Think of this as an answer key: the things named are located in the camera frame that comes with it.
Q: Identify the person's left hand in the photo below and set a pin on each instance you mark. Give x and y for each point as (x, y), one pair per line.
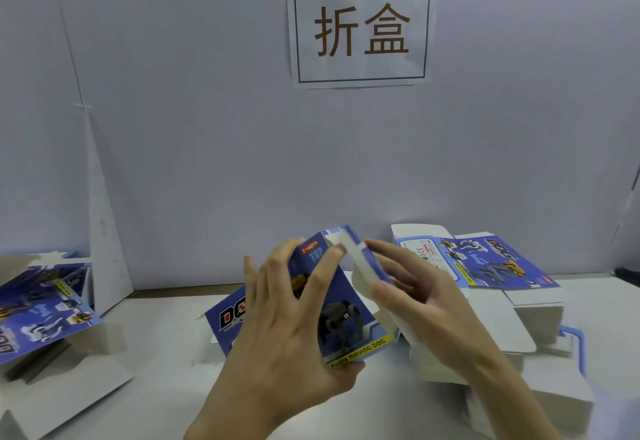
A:
(280, 365)

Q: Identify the person's left forearm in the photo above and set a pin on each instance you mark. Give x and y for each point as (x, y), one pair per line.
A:
(225, 435)

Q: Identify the black object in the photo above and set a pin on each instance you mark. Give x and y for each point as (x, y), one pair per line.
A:
(629, 277)

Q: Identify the person's right hand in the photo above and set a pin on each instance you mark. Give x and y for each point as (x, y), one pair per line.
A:
(445, 310)

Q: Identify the white paper wall sign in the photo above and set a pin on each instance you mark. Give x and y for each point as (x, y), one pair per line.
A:
(360, 69)

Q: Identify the person's right forearm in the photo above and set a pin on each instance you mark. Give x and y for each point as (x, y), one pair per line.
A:
(515, 405)

